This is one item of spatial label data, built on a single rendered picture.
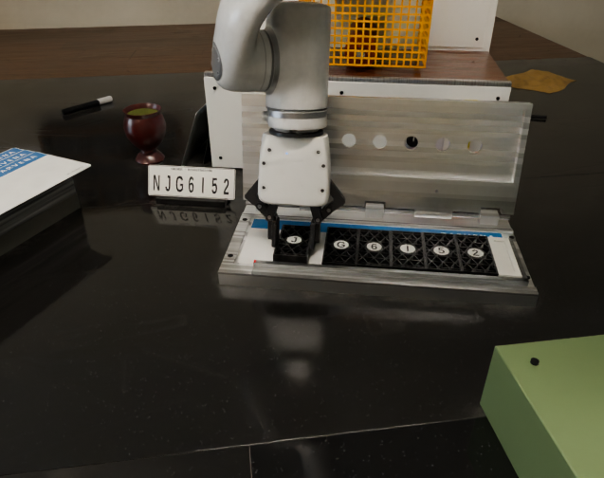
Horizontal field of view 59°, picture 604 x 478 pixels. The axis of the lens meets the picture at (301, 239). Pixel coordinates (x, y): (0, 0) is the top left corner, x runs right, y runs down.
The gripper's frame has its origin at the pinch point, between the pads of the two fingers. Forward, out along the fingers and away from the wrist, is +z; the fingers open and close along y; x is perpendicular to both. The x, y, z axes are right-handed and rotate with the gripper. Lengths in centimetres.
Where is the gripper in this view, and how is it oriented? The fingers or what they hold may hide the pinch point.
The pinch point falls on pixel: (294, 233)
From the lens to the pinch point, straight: 80.3
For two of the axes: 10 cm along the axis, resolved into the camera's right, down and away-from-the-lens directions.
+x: 1.1, -3.5, 9.3
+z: -0.2, 9.3, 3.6
